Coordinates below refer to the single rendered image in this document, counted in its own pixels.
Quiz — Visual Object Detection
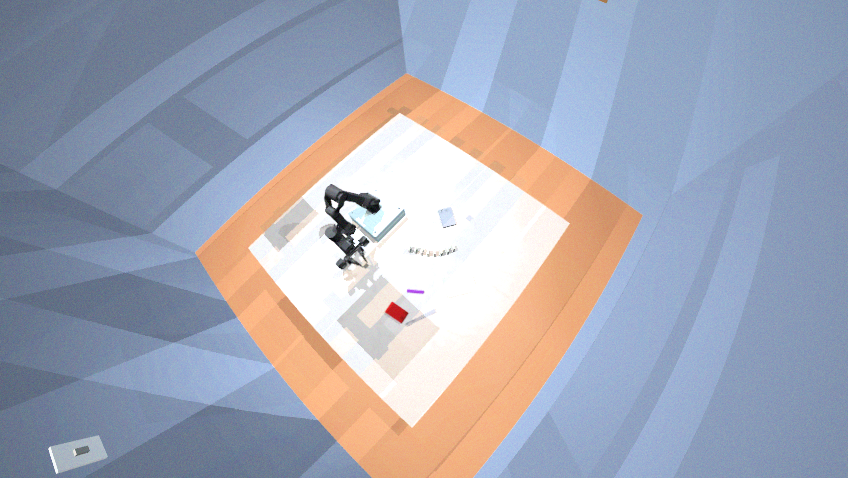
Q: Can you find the red flat rectangular block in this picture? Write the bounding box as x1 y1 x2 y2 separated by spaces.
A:
386 302 408 323

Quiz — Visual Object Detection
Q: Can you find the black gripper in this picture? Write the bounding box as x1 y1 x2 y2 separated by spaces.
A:
335 236 369 270

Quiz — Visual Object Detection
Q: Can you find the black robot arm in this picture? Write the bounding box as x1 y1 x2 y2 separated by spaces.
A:
324 184 382 251

